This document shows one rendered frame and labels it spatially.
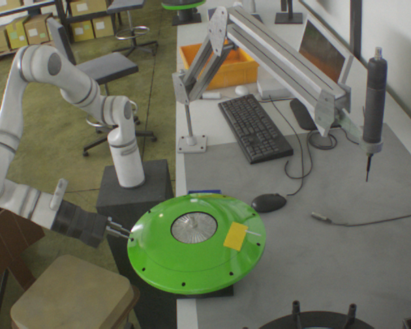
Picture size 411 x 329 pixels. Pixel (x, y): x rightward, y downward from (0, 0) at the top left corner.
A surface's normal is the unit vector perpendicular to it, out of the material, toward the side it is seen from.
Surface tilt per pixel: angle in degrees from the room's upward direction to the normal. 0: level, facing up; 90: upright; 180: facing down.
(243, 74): 94
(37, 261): 0
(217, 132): 0
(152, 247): 17
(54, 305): 0
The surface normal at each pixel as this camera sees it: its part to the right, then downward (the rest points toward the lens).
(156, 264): -0.34, -0.56
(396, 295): -0.11, -0.82
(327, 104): -0.83, 0.39
